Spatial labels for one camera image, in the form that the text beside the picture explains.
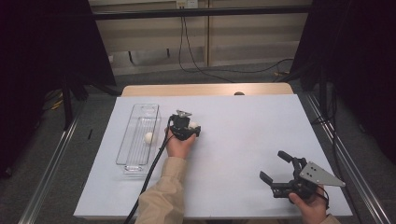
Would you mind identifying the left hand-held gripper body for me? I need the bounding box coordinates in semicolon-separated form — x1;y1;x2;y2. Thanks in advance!
168;109;194;142

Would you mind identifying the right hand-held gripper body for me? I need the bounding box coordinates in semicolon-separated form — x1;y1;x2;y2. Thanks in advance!
270;157;347;201

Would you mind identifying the clear plastic box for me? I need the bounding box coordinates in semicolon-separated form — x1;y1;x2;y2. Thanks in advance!
115;103;163;175

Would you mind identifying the person's left hand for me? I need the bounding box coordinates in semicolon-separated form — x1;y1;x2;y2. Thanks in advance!
164;128;198;161

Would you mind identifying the person's right hand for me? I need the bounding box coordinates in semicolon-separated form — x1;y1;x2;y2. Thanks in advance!
288;186;330;224

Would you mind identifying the black metal stand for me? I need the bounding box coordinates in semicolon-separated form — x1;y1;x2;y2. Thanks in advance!
61;73;123;131
274;62;335;125

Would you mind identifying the black curtain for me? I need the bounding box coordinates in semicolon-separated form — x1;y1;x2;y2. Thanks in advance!
0;0;117;178
291;0;396;162

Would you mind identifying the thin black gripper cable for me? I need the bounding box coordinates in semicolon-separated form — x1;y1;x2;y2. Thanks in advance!
317;184;331;210

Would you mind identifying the aluminium floor rail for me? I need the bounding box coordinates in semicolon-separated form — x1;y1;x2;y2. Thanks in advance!
18;99;86;224
304;92;394;224

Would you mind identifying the black power cable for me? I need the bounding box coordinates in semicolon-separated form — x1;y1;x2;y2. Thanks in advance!
182;7;295;75
177;7;235;84

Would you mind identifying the white wall socket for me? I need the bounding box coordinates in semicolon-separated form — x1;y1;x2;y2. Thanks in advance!
176;0;200;9

